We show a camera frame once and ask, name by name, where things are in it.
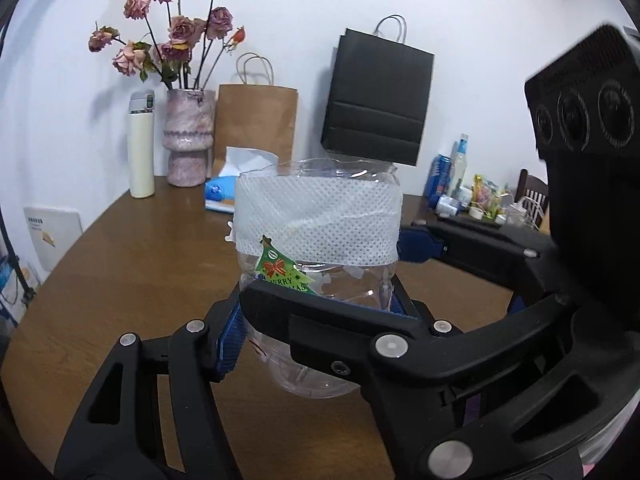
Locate cream thermos bottle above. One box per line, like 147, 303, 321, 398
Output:
127, 91, 155, 200

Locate blue soda can upright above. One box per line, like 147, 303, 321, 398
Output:
423, 154, 451, 200

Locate black paper bag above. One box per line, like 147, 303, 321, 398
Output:
321, 14, 434, 166

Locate snack packets pile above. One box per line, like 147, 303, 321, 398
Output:
470, 174, 503, 221

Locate brown paper bag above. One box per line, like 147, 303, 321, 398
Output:
212, 52, 298, 177

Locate blue tissue box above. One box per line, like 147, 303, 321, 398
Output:
204, 146, 279, 214

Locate dried pink roses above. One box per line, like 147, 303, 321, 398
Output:
88, 0, 246, 90

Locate pink ceramic vase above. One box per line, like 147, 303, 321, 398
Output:
163, 89, 216, 188

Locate blue can lying down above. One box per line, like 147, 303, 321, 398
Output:
435, 195, 461, 217

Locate white box with label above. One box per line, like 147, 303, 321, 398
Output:
24, 207, 82, 272

